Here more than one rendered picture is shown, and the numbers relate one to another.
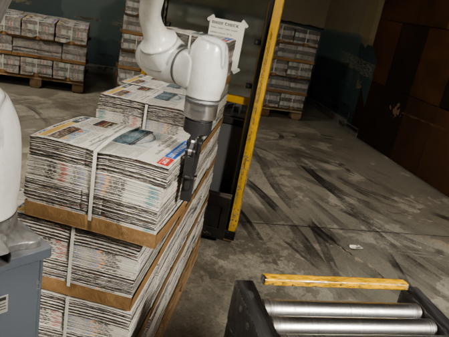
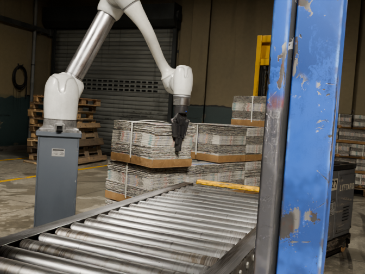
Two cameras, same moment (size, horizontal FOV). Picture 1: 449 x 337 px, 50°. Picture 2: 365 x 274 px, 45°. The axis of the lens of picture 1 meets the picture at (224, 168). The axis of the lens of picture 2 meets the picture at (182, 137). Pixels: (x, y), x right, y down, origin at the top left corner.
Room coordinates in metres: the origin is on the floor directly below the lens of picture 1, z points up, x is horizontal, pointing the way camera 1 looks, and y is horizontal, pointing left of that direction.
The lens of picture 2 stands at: (-0.57, -1.37, 1.12)
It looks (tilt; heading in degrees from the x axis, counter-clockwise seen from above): 3 degrees down; 38
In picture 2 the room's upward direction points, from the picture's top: 4 degrees clockwise
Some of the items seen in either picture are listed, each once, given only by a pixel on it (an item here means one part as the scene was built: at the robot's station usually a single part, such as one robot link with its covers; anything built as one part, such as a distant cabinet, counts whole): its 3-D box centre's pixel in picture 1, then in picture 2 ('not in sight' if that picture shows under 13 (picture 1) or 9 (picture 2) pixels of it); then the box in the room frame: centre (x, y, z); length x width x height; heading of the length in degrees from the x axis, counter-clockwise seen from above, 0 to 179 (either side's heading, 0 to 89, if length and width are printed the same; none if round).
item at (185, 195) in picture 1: (186, 188); (177, 144); (1.25, 0.09, 0.96); 0.03 x 0.01 x 0.07; 85
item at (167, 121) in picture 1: (153, 126); (210, 142); (1.87, 0.31, 0.95); 0.38 x 0.29 x 0.23; 85
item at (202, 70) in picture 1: (204, 66); (182, 80); (1.26, 0.10, 1.30); 0.13 x 0.11 x 0.16; 54
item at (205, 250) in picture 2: not in sight; (144, 244); (0.27, -0.60, 0.77); 0.47 x 0.05 x 0.05; 106
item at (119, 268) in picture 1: (127, 257); (192, 223); (1.74, 0.32, 0.42); 1.17 x 0.39 x 0.83; 175
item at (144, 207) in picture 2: not in sight; (189, 220); (0.59, -0.51, 0.77); 0.47 x 0.05 x 0.05; 106
